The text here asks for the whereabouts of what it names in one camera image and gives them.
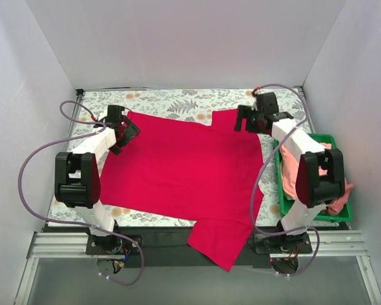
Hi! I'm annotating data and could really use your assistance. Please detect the magenta red t-shirt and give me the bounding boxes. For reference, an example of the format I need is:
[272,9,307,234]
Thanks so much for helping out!
[100,110,264,271]

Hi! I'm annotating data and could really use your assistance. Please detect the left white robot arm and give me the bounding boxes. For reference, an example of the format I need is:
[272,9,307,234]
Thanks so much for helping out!
[55,105,140,254]

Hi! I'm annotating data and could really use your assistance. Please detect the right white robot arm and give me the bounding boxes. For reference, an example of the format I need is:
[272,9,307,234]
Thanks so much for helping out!
[234,88,345,253]

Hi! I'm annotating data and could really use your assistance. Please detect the floral patterned table mat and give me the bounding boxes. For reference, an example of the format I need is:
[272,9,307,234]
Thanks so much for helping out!
[48,88,305,227]

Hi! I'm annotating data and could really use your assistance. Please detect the salmon pink t-shirt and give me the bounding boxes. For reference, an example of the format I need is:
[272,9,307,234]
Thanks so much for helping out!
[279,141,334,201]

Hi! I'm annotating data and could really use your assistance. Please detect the dusty rose t-shirt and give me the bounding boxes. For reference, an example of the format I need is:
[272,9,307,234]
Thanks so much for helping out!
[324,180,354,216]

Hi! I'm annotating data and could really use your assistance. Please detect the green plastic bin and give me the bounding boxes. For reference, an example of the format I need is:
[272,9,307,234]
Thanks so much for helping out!
[274,151,352,222]

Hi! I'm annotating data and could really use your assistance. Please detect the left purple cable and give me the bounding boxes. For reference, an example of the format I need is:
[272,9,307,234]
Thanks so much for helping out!
[18,100,145,286]

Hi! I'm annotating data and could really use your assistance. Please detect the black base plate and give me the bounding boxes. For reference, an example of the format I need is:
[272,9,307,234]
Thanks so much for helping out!
[85,227,312,273]

